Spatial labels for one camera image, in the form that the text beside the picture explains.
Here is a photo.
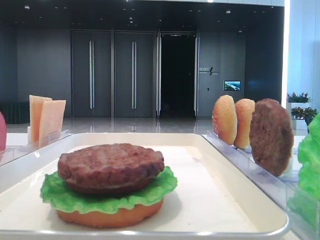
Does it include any right clear acrylic rack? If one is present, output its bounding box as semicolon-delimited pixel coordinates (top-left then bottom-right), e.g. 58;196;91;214
203;130;320;240

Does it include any clear acrylic rack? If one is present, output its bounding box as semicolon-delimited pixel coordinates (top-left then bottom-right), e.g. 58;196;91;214
0;129;71;166
203;130;320;240

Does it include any left clear acrylic rack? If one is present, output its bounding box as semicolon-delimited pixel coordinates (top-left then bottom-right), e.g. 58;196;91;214
0;129;71;166

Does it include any white rectangular tray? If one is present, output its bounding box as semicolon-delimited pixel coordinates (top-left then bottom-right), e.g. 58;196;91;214
0;133;290;240

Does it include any red tomato slice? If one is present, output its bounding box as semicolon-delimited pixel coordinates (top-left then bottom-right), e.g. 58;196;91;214
0;112;7;151

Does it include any bottom bun on tray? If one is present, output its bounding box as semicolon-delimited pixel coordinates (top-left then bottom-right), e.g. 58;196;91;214
56;199;164;228

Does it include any bun half far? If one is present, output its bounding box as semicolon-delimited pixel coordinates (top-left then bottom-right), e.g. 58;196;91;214
212;95;237;145

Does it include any bun half near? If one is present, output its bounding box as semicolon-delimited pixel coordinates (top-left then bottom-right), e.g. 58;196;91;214
234;98;255;149

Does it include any cheese slice front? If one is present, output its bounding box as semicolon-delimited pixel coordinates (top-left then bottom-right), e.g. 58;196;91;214
39;100;66;146

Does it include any upright meat patty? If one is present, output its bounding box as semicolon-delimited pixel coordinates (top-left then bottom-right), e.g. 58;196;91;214
249;98;294;176

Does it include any wall display screen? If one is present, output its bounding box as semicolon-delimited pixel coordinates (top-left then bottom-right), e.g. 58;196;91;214
223;81;241;91

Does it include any cheese slice rear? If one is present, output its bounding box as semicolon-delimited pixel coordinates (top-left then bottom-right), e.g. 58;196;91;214
29;95;52;143

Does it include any upright lettuce leaf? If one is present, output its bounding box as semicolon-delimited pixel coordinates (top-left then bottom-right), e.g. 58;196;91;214
288;115;320;226

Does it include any meat patty on tray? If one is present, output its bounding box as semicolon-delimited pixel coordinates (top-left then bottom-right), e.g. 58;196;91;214
57;143;165;194

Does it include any cheese slice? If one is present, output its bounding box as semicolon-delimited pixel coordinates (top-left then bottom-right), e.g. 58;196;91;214
39;100;66;146
29;95;52;143

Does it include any bun half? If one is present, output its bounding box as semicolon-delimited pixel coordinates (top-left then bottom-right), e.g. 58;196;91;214
234;98;255;149
212;95;237;145

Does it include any lettuce leaf on tray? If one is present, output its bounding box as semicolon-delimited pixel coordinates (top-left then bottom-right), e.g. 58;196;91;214
40;166;178;214

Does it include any flower planter box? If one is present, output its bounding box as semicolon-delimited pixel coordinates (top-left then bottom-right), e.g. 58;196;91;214
286;92;318;130

